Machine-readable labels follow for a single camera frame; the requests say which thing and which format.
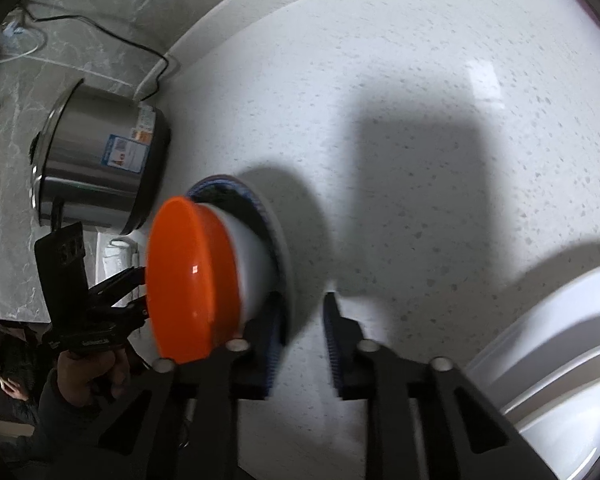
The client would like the black cable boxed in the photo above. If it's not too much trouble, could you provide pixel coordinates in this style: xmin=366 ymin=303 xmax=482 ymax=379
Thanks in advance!
xmin=19 ymin=4 xmax=172 ymax=104

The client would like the white plastic object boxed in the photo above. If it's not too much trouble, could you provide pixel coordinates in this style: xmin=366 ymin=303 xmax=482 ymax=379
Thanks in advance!
xmin=97 ymin=239 xmax=143 ymax=273

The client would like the stainless steel rice cooker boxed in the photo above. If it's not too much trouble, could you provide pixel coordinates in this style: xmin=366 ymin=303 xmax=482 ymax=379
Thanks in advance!
xmin=30 ymin=78 xmax=172 ymax=236

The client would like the person's left hand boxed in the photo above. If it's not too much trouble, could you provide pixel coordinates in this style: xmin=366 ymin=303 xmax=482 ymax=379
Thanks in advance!
xmin=55 ymin=347 xmax=132 ymax=407

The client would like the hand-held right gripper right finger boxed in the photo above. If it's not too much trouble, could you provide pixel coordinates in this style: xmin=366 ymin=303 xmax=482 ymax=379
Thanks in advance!
xmin=322 ymin=291 xmax=556 ymax=480

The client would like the white cable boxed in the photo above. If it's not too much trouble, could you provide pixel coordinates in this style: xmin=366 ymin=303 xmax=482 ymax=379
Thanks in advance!
xmin=0 ymin=5 xmax=48 ymax=67

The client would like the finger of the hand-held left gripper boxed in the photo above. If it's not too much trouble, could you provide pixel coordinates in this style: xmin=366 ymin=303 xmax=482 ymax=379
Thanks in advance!
xmin=86 ymin=299 xmax=151 ymax=334
xmin=86 ymin=266 xmax=147 ymax=303

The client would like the oval white plate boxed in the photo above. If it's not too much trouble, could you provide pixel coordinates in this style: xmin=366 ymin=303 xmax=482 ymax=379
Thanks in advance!
xmin=500 ymin=340 xmax=600 ymax=480

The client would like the round white plate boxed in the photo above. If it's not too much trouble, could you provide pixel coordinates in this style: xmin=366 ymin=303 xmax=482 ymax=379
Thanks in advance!
xmin=467 ymin=265 xmax=600 ymax=417

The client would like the small white bowl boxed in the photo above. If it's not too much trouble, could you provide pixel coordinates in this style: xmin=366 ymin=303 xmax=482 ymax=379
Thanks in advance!
xmin=200 ymin=205 xmax=276 ymax=333

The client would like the orange plastic bowl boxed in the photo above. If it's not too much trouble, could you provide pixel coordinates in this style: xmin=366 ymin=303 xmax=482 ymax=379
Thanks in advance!
xmin=145 ymin=196 xmax=241 ymax=366

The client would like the green blue-rimmed patterned bowl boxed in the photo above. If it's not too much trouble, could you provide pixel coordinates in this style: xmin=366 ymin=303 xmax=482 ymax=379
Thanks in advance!
xmin=185 ymin=175 xmax=294 ymax=336

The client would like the person's left forearm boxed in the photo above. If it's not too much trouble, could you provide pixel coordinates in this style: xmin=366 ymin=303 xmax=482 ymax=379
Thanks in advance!
xmin=30 ymin=370 xmax=112 ymax=463

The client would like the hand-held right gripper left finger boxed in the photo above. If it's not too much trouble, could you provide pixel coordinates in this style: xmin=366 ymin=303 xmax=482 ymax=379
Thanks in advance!
xmin=55 ymin=292 xmax=288 ymax=480

